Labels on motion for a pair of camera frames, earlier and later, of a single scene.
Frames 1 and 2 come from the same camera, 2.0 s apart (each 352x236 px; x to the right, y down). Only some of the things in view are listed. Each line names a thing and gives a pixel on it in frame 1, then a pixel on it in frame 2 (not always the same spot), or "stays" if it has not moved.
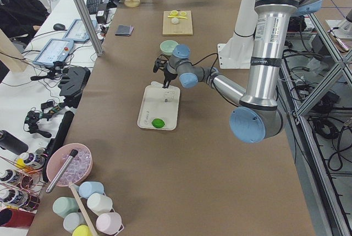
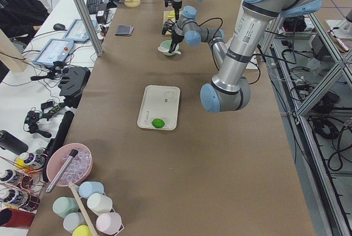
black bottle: x=9 y=141 stays
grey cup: x=72 y=220 stays
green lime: x=158 y=122 stays
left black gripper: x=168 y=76 -> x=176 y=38
